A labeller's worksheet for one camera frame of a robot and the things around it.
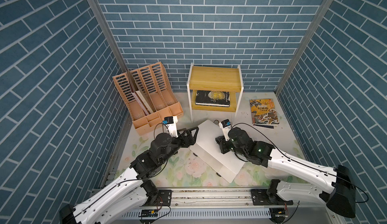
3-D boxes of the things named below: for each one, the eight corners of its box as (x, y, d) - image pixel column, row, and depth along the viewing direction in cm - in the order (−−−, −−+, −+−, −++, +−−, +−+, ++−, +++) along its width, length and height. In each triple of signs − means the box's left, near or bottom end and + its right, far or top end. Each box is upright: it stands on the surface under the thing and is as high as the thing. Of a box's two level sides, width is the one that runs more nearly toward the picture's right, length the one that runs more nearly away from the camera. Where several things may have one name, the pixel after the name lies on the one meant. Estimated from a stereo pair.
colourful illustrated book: (254, 126, 104) (255, 123, 101) (247, 101, 119) (248, 98, 116) (280, 126, 104) (282, 123, 101) (270, 101, 119) (271, 98, 116)
